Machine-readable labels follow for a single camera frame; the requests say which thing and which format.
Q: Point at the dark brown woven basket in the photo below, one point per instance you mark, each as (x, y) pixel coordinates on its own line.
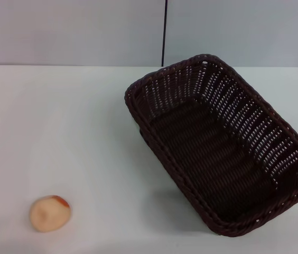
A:
(204, 148)

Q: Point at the peach coloured round fruit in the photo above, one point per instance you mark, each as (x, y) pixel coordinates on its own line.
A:
(49, 215)

